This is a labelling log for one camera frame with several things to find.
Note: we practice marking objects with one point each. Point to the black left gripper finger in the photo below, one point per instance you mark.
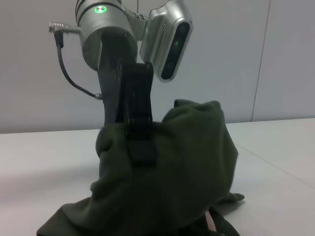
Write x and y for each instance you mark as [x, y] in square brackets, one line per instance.
[139, 98]

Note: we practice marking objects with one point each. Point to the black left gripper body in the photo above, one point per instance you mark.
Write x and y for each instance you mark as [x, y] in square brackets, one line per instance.
[110, 73]

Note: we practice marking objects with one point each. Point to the dark green t-shirt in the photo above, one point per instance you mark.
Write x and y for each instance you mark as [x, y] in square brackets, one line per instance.
[172, 172]

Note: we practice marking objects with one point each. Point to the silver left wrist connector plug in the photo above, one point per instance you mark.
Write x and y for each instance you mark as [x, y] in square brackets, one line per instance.
[64, 27]

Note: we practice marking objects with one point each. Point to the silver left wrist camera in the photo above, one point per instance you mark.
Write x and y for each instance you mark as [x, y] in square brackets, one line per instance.
[169, 41]

